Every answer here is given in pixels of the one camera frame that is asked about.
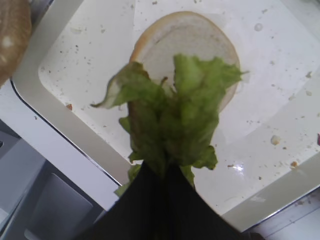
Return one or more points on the left clear divider rail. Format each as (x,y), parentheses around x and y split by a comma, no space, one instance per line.
(37,201)

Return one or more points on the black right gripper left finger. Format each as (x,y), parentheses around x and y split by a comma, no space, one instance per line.
(139,214)

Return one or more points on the green lettuce leaf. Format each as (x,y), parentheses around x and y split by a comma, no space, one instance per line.
(172,129)

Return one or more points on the toasted bun slice left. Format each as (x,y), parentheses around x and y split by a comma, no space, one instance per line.
(15,33)

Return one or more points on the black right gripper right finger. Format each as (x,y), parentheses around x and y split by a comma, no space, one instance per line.
(190,217)

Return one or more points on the white rectangular metal tray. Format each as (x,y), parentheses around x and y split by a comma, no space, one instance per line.
(228,90)

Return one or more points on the bottom bun slice on tray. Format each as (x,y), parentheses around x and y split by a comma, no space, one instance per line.
(183,32)

